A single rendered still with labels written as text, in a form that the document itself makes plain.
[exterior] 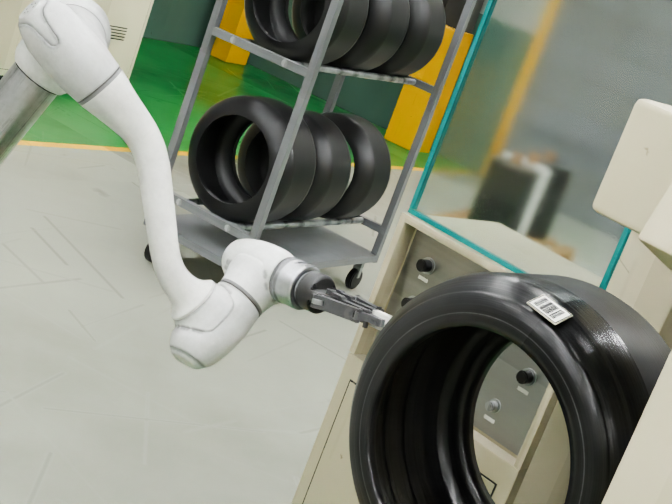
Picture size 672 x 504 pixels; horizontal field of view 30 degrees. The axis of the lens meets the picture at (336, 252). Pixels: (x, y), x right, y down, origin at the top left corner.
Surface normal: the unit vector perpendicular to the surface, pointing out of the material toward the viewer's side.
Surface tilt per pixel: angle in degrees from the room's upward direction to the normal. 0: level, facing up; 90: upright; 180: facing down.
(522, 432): 90
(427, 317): 83
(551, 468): 90
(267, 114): 47
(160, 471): 0
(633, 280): 90
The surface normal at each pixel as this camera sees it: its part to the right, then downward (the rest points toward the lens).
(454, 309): -0.67, -0.22
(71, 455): 0.33, -0.91
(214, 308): 0.42, -0.11
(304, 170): 0.85, 0.19
